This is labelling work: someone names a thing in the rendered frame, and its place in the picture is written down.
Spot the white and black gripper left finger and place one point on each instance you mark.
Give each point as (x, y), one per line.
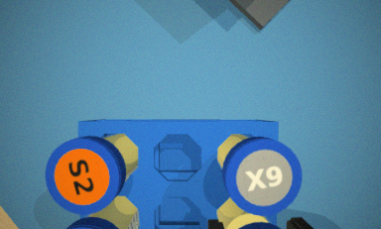
(214, 224)

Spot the blue bench mat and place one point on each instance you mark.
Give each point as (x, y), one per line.
(315, 68)

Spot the blue tube rack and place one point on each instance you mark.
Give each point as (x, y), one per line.
(177, 149)

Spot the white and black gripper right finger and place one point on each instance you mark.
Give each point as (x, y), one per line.
(298, 223)

